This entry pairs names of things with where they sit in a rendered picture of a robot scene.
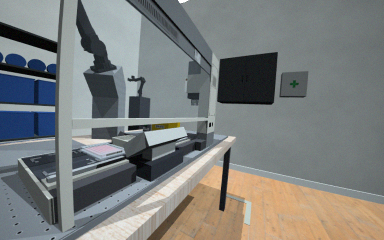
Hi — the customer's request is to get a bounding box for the yellow waste bin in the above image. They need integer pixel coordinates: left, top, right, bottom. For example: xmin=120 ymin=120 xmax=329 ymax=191
xmin=152 ymin=122 xmax=180 ymax=131

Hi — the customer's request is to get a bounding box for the white trough reservoir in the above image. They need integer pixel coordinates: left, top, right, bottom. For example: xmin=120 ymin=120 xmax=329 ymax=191
xmin=111 ymin=135 xmax=136 ymax=148

